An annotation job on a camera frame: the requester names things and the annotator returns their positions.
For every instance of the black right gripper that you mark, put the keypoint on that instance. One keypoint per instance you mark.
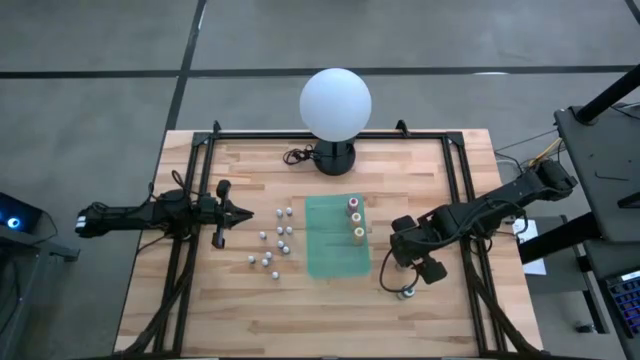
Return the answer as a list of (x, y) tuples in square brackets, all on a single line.
[(432, 272)]

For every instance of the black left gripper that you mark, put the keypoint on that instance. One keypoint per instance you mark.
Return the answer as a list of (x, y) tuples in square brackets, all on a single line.
[(220, 215)]

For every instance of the large red food coloring bottle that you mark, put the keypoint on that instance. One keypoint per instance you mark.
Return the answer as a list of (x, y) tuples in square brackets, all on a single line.
[(399, 267)]

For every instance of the large green food coloring bottle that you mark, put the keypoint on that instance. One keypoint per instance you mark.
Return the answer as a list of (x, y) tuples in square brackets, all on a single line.
[(407, 294)]

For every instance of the large yellow food coloring bottle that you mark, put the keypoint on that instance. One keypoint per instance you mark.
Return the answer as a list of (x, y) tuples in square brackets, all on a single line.
[(356, 217), (358, 233)]

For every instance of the large orange food coloring bottle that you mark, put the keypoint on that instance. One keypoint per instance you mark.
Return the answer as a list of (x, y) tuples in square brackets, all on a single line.
[(353, 202)]

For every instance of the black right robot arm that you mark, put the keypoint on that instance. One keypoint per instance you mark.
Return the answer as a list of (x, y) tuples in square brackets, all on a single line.
[(500, 200)]

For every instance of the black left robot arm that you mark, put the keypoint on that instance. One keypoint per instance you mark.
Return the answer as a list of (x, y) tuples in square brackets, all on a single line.
[(130, 215)]

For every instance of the green cutting mat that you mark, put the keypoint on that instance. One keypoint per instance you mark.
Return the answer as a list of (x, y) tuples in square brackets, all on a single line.
[(330, 260)]

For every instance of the white paper sheet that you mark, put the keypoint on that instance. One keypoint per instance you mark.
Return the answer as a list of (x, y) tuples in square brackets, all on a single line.
[(530, 250)]

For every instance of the white globe table lamp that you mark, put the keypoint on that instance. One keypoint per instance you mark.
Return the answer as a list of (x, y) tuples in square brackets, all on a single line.
[(335, 105)]

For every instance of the black desk support beam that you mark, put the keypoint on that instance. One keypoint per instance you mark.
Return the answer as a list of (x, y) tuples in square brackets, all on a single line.
[(555, 242)]

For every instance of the black computer mouse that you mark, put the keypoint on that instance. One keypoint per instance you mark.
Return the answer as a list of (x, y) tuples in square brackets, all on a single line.
[(585, 328)]

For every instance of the black metal stand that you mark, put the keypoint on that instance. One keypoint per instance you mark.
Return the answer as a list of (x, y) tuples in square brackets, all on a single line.
[(45, 248)]

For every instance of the dark grey desk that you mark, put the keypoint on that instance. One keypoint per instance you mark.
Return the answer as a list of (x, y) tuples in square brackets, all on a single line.
[(600, 165)]

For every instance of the black hex key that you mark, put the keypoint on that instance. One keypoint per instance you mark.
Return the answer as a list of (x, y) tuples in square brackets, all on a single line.
[(610, 177)]

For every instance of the black computer with blue light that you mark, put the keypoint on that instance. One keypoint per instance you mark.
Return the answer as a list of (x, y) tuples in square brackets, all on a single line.
[(15, 215)]

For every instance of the backlit computer keyboard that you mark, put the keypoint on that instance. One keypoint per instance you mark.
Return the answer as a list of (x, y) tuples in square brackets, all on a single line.
[(627, 300)]

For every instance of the black round post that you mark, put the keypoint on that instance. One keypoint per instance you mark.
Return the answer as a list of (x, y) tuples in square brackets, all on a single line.
[(610, 95)]

